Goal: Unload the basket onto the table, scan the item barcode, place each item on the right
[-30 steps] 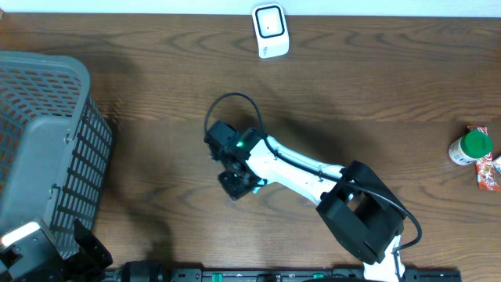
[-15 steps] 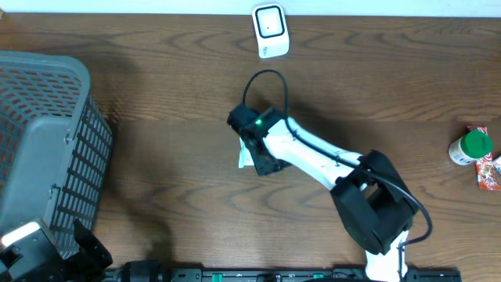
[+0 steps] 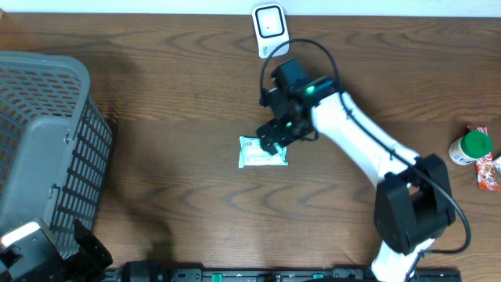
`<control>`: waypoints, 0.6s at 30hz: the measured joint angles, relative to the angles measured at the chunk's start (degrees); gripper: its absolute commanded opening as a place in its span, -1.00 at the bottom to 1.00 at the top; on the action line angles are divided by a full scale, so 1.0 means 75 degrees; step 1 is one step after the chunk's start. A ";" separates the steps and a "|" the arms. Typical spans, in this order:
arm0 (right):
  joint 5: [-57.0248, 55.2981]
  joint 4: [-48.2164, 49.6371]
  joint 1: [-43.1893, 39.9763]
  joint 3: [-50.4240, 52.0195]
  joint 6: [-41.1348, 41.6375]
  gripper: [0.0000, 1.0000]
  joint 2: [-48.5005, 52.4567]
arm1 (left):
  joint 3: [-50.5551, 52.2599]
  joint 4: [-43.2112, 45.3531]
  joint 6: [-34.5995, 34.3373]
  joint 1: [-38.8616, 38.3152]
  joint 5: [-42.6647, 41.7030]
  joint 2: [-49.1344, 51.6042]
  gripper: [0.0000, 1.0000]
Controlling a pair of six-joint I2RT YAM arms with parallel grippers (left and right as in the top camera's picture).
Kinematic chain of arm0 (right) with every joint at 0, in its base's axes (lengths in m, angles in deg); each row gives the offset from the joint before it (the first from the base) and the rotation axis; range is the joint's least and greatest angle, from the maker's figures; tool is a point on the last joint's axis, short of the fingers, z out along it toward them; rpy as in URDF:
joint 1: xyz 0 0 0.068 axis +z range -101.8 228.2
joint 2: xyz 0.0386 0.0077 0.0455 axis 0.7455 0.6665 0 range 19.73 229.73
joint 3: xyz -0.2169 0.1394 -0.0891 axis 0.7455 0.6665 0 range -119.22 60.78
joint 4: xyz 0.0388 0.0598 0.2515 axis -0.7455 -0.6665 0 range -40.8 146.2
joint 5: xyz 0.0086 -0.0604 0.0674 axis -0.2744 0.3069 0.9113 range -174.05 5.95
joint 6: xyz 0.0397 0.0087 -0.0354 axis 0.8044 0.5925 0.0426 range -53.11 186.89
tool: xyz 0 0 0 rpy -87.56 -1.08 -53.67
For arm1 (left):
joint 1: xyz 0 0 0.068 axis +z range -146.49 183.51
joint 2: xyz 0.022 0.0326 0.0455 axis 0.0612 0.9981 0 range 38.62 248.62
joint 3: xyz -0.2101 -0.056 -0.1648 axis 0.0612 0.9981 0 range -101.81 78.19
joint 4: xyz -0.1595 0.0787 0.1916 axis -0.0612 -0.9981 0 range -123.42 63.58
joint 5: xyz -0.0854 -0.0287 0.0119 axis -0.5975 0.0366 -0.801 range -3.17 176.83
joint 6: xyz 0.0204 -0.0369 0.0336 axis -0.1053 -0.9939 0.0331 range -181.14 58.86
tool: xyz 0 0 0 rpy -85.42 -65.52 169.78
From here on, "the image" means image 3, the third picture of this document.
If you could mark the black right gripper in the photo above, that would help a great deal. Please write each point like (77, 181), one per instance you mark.
(281, 137)

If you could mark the grey plastic basket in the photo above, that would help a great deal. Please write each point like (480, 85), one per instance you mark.
(55, 145)

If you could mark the white barcode scanner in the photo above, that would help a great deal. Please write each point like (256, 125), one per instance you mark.
(270, 28)

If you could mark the green lid jar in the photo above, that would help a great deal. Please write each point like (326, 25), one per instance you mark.
(470, 148)

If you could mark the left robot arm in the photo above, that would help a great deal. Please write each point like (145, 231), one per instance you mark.
(93, 272)

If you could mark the red snack bar wrapper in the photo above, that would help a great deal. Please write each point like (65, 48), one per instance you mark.
(485, 170)

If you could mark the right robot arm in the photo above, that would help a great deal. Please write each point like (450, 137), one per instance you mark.
(412, 206)

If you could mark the teal wet wipes pack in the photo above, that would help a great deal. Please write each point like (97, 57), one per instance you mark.
(251, 154)

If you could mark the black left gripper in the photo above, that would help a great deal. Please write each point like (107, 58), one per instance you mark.
(91, 248)

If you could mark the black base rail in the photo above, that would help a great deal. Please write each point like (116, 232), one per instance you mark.
(219, 275)

